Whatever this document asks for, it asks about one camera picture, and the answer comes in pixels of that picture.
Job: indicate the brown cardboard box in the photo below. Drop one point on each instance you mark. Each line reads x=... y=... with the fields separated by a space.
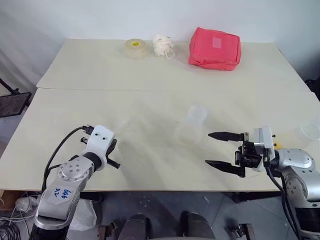
x=7 y=200

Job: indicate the clear tape roll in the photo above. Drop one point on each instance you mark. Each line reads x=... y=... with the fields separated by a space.
x=135 y=50

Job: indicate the clear plastic cup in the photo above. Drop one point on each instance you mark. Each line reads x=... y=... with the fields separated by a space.
x=310 y=130
x=191 y=130

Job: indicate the small yellow object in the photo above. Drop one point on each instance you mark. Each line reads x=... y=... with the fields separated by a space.
x=278 y=145

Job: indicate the dark rounded shape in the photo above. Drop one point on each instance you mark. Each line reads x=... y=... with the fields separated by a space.
x=136 y=227
x=196 y=226

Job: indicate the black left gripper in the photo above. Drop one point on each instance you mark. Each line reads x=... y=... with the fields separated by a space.
x=112 y=146

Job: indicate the white plastic bag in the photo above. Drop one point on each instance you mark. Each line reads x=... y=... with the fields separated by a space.
x=83 y=215

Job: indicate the black object beside table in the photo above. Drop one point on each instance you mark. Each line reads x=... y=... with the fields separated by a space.
x=313 y=87

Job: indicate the black metal stand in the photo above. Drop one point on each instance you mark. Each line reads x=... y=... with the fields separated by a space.
x=13 y=102

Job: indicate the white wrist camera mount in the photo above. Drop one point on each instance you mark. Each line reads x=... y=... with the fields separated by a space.
x=265 y=137
x=100 y=140

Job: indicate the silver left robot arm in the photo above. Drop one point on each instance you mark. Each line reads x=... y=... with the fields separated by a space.
x=71 y=175

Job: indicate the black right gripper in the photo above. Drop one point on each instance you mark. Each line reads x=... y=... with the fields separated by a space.
x=248 y=156

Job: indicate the red fabric pouch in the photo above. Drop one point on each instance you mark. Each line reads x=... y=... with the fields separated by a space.
x=213 y=48

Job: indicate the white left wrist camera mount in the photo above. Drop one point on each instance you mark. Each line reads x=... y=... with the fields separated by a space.
x=100 y=140

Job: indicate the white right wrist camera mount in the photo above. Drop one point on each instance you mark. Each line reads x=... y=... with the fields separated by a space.
x=265 y=137

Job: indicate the white mesh bath puff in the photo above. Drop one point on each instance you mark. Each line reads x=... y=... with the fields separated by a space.
x=162 y=46

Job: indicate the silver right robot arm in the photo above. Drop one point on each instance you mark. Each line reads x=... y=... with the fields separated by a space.
x=297 y=160

